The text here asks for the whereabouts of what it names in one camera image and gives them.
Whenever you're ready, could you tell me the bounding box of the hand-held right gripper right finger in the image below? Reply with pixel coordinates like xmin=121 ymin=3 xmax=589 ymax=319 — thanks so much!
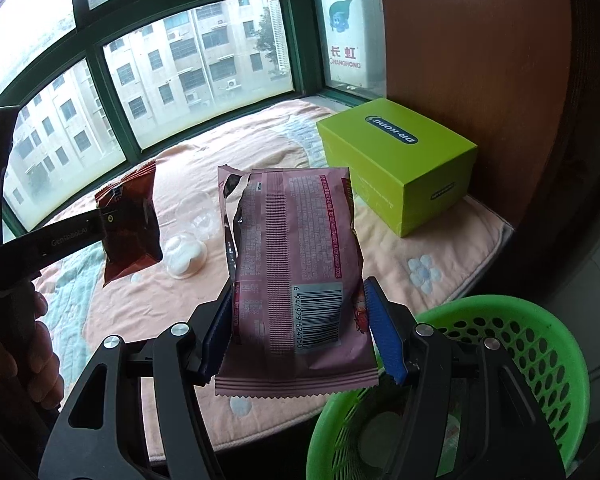
xmin=362 ymin=276 xmax=566 ymax=480

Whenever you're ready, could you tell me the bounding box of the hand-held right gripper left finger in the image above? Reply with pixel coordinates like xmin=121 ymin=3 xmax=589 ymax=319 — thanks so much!
xmin=37 ymin=277 xmax=236 ymax=480

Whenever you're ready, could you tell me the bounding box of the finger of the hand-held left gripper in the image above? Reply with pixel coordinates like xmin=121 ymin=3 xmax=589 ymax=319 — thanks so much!
xmin=96 ymin=204 xmax=137 ymax=242

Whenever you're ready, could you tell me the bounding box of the red snack packet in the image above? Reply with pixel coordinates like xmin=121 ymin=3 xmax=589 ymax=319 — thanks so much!
xmin=94 ymin=161 xmax=163 ymax=288

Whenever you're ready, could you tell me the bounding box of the pink snack packet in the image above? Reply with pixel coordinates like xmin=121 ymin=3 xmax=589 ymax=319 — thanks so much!
xmin=215 ymin=165 xmax=381 ymax=401

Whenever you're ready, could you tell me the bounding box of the green plastic basket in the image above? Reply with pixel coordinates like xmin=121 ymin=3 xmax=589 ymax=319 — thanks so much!
xmin=306 ymin=295 xmax=591 ymax=480

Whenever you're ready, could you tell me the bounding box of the person's left hand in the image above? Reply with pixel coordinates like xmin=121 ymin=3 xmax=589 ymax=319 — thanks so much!
xmin=0 ymin=290 xmax=66 ymax=411

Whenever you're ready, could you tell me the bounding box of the clear plastic cup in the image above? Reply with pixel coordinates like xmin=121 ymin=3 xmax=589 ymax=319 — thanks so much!
xmin=177 ymin=191 xmax=216 ymax=241
xmin=161 ymin=230 xmax=208 ymax=279

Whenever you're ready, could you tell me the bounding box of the pink printed blanket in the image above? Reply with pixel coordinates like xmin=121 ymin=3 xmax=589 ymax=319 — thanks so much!
xmin=2 ymin=97 xmax=516 ymax=463

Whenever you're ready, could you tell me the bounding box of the green cardboard box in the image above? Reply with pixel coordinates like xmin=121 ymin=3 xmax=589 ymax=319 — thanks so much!
xmin=316 ymin=98 xmax=478 ymax=238

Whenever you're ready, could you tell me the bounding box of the apartment building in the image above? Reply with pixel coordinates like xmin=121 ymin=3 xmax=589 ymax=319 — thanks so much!
xmin=5 ymin=0 xmax=293 ymax=226

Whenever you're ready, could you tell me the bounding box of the tree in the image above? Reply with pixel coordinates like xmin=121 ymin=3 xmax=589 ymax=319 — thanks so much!
xmin=256 ymin=10 xmax=276 ymax=58

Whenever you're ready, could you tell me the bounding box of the air conditioner unit with grille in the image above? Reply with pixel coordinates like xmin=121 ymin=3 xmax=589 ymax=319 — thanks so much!
xmin=267 ymin=0 xmax=288 ymax=75

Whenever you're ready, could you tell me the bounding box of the brown wooden cabinet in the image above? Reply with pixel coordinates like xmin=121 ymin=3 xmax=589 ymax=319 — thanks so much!
xmin=377 ymin=0 xmax=600 ymax=241

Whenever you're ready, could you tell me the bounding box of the white air conditioner unit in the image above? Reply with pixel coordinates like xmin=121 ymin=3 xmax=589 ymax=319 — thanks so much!
xmin=320 ymin=0 xmax=386 ymax=88

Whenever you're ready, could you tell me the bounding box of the green window frame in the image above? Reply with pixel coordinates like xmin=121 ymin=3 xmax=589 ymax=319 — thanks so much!
xmin=0 ymin=0 xmax=388 ymax=231

